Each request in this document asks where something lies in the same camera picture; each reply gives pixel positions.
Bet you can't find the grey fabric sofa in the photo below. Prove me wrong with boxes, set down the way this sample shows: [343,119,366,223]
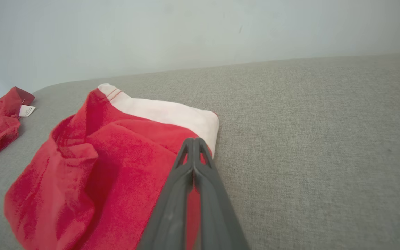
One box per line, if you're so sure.
[0,52,400,250]

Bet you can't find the red shorts with white stripe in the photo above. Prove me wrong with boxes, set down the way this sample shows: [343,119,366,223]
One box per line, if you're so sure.
[4,83,219,250]

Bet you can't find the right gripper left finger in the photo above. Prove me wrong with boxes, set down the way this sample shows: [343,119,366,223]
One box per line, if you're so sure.
[137,137,195,250]

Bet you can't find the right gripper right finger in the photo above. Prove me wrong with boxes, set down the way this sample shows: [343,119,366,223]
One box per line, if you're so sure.
[194,137,250,250]

